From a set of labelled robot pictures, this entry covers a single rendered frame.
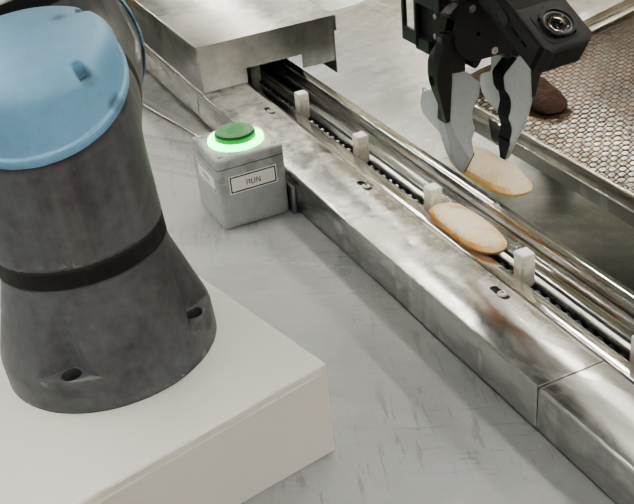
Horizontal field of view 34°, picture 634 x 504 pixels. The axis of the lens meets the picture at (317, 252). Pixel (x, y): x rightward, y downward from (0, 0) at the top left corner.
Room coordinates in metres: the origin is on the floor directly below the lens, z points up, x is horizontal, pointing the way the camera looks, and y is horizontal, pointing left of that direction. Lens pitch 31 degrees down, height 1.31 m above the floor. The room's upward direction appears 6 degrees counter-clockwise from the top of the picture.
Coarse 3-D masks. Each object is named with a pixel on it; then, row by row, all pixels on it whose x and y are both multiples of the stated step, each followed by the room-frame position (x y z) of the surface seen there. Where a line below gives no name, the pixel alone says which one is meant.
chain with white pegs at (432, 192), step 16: (256, 80) 1.22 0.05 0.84; (304, 96) 1.09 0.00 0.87; (304, 112) 1.09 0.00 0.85; (320, 128) 1.06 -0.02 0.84; (368, 144) 0.97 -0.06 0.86; (368, 160) 0.96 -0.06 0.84; (384, 176) 0.93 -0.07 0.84; (432, 192) 0.83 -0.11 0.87; (496, 256) 0.76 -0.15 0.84; (528, 256) 0.71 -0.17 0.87; (512, 272) 0.73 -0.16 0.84; (528, 272) 0.71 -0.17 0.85; (560, 304) 0.67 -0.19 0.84; (576, 320) 0.65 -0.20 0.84; (624, 352) 0.61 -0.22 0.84
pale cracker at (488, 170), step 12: (480, 156) 0.77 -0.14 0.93; (492, 156) 0.77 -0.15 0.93; (468, 168) 0.76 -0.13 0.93; (480, 168) 0.75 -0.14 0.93; (492, 168) 0.75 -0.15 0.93; (504, 168) 0.75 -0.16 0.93; (516, 168) 0.75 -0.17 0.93; (480, 180) 0.74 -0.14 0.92; (492, 180) 0.73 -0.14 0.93; (504, 180) 0.73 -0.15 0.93; (516, 180) 0.73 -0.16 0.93; (528, 180) 0.73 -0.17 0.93; (504, 192) 0.72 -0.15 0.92; (516, 192) 0.71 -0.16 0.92; (528, 192) 0.72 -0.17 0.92
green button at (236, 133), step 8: (224, 128) 0.93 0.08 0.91; (232, 128) 0.93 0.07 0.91; (240, 128) 0.93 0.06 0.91; (248, 128) 0.93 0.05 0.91; (216, 136) 0.92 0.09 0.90; (224, 136) 0.91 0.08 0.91; (232, 136) 0.91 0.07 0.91; (240, 136) 0.91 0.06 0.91; (248, 136) 0.91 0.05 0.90; (224, 144) 0.91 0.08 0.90; (232, 144) 0.91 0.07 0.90
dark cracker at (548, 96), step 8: (544, 80) 0.97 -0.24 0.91; (544, 88) 0.95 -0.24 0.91; (552, 88) 0.95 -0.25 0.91; (536, 96) 0.94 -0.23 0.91; (544, 96) 0.93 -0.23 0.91; (552, 96) 0.93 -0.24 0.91; (560, 96) 0.93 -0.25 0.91; (536, 104) 0.93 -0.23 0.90; (544, 104) 0.92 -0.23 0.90; (552, 104) 0.92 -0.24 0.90; (560, 104) 0.92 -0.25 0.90; (544, 112) 0.91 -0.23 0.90; (552, 112) 0.91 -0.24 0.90; (560, 112) 0.91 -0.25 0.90
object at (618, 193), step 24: (624, 0) 1.09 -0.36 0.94; (600, 24) 1.07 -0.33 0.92; (624, 24) 1.06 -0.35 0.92; (624, 48) 1.01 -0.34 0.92; (480, 72) 1.02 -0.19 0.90; (600, 96) 0.93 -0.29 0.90; (480, 120) 0.94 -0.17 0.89; (528, 120) 0.92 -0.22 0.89; (528, 144) 0.86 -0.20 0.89; (600, 144) 0.84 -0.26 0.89; (624, 144) 0.83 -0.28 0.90; (576, 168) 0.80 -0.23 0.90; (624, 192) 0.74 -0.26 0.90
